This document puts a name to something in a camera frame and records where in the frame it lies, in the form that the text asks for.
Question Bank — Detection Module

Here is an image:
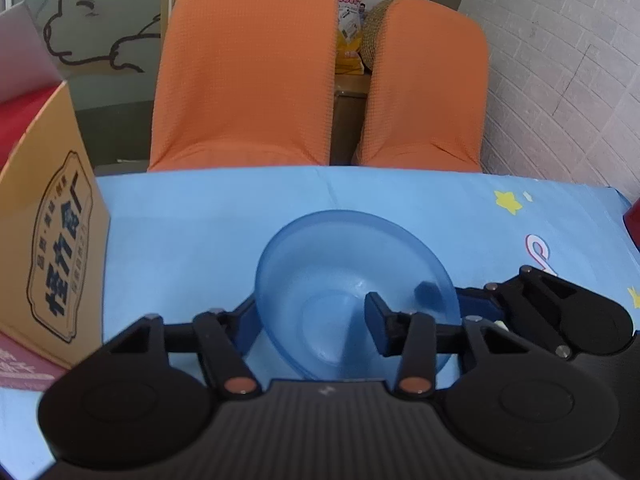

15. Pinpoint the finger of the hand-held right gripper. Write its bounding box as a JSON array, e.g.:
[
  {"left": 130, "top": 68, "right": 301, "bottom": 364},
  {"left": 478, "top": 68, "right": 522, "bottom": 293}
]
[{"left": 454, "top": 265, "right": 582, "bottom": 358}]

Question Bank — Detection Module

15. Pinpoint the blue cartoon printed tablecloth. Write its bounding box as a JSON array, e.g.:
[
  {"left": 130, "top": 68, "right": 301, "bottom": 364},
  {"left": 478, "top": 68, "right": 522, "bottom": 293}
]
[{"left": 0, "top": 165, "right": 640, "bottom": 461}]

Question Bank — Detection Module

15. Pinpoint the yellow printed bag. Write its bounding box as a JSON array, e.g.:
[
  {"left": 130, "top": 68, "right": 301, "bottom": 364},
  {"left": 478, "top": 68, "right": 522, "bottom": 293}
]
[{"left": 325, "top": 0, "right": 368, "bottom": 77}]

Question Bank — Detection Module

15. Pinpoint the woven straw hat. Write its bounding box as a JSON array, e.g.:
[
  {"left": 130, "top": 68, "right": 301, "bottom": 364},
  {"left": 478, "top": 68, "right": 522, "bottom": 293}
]
[{"left": 361, "top": 0, "right": 396, "bottom": 72}]

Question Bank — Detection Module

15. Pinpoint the blue translucent plastic bowl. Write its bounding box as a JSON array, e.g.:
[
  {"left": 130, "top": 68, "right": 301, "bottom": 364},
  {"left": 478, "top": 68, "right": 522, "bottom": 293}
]
[{"left": 255, "top": 210, "right": 459, "bottom": 382}]

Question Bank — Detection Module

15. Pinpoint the red thermos jug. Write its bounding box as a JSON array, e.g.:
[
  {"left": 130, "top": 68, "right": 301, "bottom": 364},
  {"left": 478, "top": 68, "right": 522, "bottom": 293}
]
[{"left": 621, "top": 195, "right": 640, "bottom": 252}]

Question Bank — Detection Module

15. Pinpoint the orange chair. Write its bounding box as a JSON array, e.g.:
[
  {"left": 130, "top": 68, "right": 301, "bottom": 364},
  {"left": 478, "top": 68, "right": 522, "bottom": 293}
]
[
  {"left": 148, "top": 0, "right": 339, "bottom": 173},
  {"left": 351, "top": 0, "right": 490, "bottom": 174}
]

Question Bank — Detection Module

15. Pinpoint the red and yellow cracker box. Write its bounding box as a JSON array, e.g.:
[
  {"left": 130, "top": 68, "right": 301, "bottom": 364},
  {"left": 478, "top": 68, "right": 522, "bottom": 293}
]
[{"left": 0, "top": 0, "right": 112, "bottom": 392}]

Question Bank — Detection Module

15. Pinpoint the brown cardboard box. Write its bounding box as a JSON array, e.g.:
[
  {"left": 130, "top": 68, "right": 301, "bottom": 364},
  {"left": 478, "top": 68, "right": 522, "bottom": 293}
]
[{"left": 330, "top": 72, "right": 372, "bottom": 167}]

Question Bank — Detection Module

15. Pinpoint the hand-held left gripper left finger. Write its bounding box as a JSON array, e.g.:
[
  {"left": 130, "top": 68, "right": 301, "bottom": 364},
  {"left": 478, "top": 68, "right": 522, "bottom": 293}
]
[{"left": 107, "top": 296, "right": 266, "bottom": 402}]

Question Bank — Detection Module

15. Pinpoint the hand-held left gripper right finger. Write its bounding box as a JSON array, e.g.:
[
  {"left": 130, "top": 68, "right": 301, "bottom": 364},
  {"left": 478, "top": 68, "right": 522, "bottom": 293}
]
[{"left": 364, "top": 291, "right": 533, "bottom": 397}]

